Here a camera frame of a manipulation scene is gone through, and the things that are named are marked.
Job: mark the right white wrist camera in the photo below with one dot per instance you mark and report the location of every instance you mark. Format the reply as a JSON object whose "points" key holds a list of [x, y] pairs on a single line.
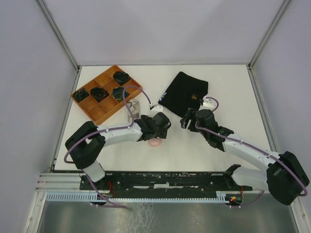
{"points": [[206, 103]]}

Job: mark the rolled green black belt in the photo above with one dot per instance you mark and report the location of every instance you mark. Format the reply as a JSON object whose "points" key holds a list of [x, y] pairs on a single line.
{"points": [[80, 95]]}

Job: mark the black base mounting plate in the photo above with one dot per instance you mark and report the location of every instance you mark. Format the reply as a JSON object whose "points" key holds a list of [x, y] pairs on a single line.
{"points": [[125, 181]]}

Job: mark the white slotted cable duct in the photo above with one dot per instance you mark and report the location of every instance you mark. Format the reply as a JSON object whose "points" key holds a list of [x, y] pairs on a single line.
{"points": [[147, 195]]}

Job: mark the rolled blue yellow belt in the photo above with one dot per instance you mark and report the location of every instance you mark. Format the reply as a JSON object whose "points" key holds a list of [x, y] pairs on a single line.
{"points": [[118, 93]]}

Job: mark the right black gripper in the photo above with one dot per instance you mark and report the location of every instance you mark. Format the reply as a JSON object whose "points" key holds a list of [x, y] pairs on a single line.
{"points": [[189, 115]]}

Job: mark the aluminium frame post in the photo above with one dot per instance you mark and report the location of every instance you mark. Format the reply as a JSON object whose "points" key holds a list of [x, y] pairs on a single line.
{"points": [[269, 32], [57, 33]]}

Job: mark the black folded cloth pouch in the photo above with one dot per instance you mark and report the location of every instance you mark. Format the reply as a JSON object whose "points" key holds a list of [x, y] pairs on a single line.
{"points": [[183, 93]]}

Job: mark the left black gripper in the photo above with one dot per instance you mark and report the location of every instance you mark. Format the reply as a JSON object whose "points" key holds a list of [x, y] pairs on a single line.
{"points": [[162, 133]]}

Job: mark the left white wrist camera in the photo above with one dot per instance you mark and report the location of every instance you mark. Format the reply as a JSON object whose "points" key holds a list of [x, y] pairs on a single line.
{"points": [[156, 108]]}

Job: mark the left aluminium frame post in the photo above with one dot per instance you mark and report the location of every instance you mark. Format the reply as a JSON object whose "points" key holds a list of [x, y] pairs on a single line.
{"points": [[57, 33]]}

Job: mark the wooden compartment tray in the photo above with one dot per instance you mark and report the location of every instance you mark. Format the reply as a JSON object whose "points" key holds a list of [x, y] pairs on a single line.
{"points": [[99, 112]]}

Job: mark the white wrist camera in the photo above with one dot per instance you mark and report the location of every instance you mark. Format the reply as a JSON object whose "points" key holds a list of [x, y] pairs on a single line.
{"points": [[156, 108], [206, 103]]}

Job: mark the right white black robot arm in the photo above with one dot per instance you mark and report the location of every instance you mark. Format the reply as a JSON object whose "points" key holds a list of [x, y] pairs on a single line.
{"points": [[280, 174]]}

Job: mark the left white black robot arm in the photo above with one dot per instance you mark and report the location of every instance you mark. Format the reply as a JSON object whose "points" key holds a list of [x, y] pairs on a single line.
{"points": [[85, 145]]}

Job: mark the pink glasses case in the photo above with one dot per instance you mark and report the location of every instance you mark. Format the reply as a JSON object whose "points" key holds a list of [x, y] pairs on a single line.
{"points": [[155, 142]]}

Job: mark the rolled black belt middle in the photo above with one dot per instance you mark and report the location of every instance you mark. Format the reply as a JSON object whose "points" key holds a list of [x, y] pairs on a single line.
{"points": [[99, 93]]}

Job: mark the rolled black belt top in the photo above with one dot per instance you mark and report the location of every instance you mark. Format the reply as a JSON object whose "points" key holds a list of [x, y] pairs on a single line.
{"points": [[121, 77]]}

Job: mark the marble pattern glasses case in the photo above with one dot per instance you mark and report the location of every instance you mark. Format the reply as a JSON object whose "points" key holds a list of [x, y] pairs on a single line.
{"points": [[134, 107]]}

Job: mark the right aluminium frame post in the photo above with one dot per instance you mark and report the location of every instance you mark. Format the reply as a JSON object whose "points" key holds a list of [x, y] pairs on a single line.
{"points": [[269, 32]]}

